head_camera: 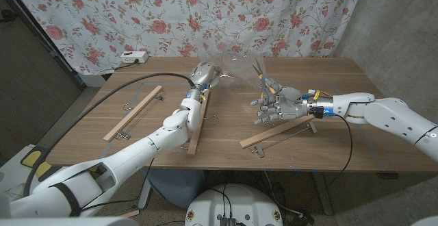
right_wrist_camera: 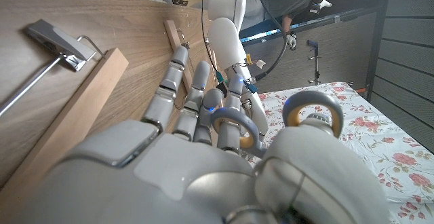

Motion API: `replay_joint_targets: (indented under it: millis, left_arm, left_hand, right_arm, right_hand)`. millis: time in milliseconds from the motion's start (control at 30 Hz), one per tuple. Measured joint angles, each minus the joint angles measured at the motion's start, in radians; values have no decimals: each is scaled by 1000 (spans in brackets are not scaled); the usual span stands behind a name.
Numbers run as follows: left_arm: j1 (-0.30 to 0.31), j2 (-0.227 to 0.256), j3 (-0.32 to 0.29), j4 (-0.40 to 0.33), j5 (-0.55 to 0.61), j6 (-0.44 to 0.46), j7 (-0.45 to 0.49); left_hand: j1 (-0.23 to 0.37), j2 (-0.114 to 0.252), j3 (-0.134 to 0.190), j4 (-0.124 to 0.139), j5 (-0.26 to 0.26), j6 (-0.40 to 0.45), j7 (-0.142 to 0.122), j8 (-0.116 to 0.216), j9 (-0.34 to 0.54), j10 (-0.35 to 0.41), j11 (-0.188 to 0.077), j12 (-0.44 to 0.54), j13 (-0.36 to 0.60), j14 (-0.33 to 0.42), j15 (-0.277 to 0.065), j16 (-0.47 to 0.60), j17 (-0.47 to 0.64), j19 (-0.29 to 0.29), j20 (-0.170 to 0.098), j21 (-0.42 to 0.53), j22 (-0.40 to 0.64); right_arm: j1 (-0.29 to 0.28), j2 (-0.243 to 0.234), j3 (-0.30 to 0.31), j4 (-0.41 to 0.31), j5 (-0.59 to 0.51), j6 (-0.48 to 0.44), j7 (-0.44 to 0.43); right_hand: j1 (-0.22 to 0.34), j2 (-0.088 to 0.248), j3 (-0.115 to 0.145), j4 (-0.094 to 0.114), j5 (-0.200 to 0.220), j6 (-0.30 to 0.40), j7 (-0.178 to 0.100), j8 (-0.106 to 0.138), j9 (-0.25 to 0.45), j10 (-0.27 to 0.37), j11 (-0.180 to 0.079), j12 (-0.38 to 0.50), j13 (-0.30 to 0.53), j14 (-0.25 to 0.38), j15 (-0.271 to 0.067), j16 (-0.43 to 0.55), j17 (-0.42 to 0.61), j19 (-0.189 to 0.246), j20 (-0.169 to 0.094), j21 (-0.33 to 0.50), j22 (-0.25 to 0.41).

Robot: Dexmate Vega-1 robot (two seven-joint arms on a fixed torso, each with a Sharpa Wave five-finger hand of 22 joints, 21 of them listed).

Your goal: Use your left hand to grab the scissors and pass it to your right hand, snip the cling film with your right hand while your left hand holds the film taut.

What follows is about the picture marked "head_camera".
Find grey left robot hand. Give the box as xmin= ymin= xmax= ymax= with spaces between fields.
xmin=188 ymin=61 xmax=223 ymax=92

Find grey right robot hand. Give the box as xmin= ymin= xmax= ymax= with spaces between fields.
xmin=249 ymin=79 xmax=311 ymax=126

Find grey orange handled scissors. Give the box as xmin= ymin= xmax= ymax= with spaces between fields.
xmin=252 ymin=57 xmax=279 ymax=100

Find transparent cling film sheet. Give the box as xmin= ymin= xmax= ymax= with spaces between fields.
xmin=201 ymin=49 xmax=280 ymax=99

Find wooden clip hanger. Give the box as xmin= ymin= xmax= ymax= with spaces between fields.
xmin=239 ymin=114 xmax=318 ymax=159
xmin=179 ymin=88 xmax=220 ymax=156
xmin=102 ymin=85 xmax=165 ymax=142

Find white power strip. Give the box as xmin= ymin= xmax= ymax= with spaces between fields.
xmin=120 ymin=51 xmax=149 ymax=64

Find floral rose print curtain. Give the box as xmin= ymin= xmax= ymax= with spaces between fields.
xmin=5 ymin=0 xmax=367 ymax=75

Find grey table leg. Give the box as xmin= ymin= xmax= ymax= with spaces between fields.
xmin=311 ymin=171 xmax=333 ymax=216

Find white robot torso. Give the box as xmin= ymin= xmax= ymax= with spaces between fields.
xmin=184 ymin=184 xmax=283 ymax=226

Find black power adapter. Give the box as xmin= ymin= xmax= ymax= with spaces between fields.
xmin=290 ymin=212 xmax=314 ymax=226

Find grey blue bin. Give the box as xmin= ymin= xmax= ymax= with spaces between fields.
xmin=140 ymin=168 xmax=207 ymax=209

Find white table leg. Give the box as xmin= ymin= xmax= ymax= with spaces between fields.
xmin=138 ymin=177 xmax=154 ymax=210

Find small wooden strip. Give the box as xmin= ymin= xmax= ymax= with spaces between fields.
xmin=118 ymin=210 xmax=140 ymax=219

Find dark perforated partition panel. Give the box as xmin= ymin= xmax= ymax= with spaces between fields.
xmin=0 ymin=0 xmax=85 ymax=158

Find black yellow floor pedal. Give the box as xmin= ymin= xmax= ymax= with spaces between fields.
xmin=19 ymin=146 xmax=52 ymax=179

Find white robot chest shell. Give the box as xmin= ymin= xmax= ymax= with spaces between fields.
xmin=0 ymin=216 xmax=140 ymax=226

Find white floor board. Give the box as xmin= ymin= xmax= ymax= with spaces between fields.
xmin=0 ymin=143 xmax=55 ymax=199

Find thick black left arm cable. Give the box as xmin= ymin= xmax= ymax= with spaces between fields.
xmin=23 ymin=72 xmax=198 ymax=198

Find black power strip cable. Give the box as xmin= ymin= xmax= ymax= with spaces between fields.
xmin=112 ymin=58 xmax=140 ymax=72

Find black torso cable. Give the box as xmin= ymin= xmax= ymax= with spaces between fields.
xmin=209 ymin=184 xmax=234 ymax=218

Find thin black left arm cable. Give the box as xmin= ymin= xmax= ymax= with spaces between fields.
xmin=80 ymin=157 xmax=155 ymax=212

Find black partition frame post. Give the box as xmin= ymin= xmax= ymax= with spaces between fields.
xmin=0 ymin=0 xmax=87 ymax=90

